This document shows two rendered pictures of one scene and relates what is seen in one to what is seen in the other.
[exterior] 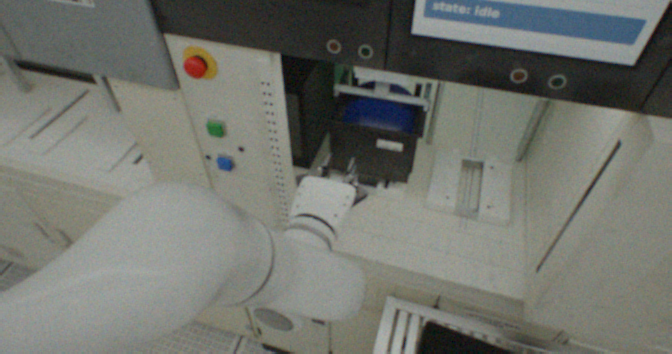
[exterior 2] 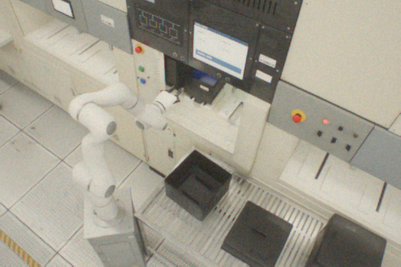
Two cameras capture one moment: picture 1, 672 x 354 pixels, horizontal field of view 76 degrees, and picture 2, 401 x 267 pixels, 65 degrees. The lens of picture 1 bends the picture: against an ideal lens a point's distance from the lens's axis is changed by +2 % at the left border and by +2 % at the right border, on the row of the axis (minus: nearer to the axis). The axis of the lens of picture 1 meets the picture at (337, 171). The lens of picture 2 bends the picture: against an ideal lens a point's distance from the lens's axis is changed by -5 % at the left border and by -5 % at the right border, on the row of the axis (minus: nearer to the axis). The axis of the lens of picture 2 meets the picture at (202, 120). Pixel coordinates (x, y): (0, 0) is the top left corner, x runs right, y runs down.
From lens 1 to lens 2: 1.13 m
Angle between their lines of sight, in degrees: 9
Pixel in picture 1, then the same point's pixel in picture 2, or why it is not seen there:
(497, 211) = not seen: hidden behind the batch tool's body
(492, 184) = not seen: hidden behind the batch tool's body
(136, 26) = (124, 35)
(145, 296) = (113, 96)
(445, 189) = (226, 111)
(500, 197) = not seen: hidden behind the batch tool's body
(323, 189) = (166, 95)
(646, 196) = (248, 117)
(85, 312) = (106, 96)
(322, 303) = (149, 119)
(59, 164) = (87, 67)
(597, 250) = (243, 134)
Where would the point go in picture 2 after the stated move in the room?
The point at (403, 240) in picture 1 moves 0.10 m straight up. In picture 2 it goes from (203, 125) to (203, 115)
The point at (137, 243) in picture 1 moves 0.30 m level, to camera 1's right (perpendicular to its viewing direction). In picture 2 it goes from (114, 89) to (182, 106)
